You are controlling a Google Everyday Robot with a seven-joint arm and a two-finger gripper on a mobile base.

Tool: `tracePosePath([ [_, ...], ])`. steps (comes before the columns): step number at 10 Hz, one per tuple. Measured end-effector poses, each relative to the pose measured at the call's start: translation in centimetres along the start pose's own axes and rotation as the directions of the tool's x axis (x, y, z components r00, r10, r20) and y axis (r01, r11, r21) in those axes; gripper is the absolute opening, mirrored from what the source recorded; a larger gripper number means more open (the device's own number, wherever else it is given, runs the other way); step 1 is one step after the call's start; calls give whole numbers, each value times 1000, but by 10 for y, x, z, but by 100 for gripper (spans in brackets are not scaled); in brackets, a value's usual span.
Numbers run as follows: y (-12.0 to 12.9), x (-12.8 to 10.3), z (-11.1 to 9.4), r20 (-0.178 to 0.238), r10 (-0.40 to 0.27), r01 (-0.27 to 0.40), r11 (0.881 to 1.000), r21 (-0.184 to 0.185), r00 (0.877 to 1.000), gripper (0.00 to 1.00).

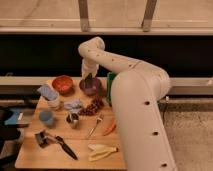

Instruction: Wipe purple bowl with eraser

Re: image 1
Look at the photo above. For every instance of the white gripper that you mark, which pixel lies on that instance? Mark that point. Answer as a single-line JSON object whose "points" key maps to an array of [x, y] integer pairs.
{"points": [[89, 70]]}

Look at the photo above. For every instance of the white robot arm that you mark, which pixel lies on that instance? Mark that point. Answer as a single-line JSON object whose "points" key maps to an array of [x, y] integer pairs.
{"points": [[135, 92]]}

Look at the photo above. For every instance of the purple bowl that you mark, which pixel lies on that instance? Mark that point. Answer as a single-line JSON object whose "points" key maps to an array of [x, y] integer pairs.
{"points": [[91, 87]]}

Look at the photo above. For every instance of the orange bowl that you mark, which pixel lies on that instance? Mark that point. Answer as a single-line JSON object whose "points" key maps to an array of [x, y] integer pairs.
{"points": [[63, 84]]}

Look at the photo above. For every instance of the green tray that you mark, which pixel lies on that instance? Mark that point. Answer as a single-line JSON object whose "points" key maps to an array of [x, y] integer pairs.
{"points": [[110, 78]]}

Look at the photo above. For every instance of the bunch of dark grapes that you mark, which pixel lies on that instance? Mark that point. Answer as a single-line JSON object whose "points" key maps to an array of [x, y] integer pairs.
{"points": [[95, 106]]}

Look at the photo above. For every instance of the crumpled grey cloth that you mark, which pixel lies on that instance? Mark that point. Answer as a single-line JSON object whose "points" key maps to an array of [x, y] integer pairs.
{"points": [[73, 106]]}

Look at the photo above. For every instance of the small metal cup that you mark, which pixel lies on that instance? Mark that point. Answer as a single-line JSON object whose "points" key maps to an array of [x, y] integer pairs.
{"points": [[73, 120]]}

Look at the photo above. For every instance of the white cup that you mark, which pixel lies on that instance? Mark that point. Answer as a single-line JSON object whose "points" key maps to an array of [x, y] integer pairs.
{"points": [[54, 104]]}

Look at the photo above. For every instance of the blue sponge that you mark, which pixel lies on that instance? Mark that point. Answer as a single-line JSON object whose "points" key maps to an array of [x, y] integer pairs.
{"points": [[47, 92]]}

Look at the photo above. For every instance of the wooden board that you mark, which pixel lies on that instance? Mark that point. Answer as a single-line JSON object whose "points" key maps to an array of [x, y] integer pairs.
{"points": [[32, 157]]}

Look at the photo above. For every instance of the metal fork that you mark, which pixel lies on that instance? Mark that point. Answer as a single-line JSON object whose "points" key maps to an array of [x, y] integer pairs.
{"points": [[98, 121]]}

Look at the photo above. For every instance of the orange carrot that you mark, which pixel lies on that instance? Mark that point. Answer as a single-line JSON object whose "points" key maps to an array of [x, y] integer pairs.
{"points": [[110, 128]]}

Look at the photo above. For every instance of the blue cup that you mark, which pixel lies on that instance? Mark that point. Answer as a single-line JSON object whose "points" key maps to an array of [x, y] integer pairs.
{"points": [[46, 117]]}

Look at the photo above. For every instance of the yellow banana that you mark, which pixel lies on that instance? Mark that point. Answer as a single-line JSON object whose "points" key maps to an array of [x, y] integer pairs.
{"points": [[100, 151]]}

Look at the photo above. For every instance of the metal black clip tool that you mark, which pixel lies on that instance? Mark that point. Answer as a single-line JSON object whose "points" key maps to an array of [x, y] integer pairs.
{"points": [[44, 139]]}

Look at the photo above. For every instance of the blue book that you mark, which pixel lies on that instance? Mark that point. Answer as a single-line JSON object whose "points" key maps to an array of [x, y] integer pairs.
{"points": [[16, 118]]}

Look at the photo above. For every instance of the black handled knife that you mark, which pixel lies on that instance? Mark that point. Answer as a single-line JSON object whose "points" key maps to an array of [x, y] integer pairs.
{"points": [[66, 148]]}

